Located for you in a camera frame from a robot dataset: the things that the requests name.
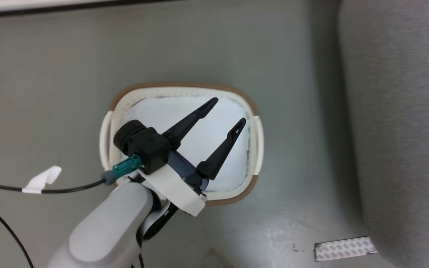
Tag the white and black baseboard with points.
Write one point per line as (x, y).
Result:
(50, 6)

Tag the grey fabric sofa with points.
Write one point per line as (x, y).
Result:
(404, 123)

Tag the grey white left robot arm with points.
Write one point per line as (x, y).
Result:
(110, 227)

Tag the white laundry basket brown rim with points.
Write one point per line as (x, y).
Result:
(251, 149)

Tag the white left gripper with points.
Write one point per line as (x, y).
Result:
(177, 186)

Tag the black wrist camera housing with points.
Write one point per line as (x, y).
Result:
(143, 143)

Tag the grey patterned floor tape patch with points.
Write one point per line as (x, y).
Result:
(345, 248)

